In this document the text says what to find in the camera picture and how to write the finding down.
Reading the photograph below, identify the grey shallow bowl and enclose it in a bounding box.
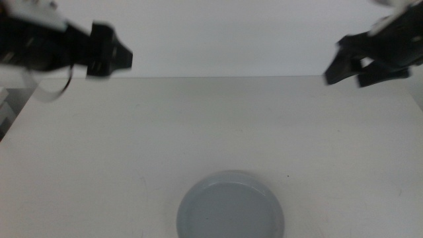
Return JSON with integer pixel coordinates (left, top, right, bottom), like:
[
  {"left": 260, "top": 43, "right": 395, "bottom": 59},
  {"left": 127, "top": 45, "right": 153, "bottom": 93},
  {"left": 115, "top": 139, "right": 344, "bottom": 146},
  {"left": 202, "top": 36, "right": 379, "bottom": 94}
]
[{"left": 176, "top": 170, "right": 286, "bottom": 238}]

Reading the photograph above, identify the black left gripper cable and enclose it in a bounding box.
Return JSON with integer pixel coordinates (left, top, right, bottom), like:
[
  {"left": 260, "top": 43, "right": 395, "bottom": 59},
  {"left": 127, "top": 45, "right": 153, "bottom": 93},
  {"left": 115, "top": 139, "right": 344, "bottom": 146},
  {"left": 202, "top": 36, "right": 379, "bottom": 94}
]
[{"left": 22, "top": 64, "right": 74, "bottom": 103}]

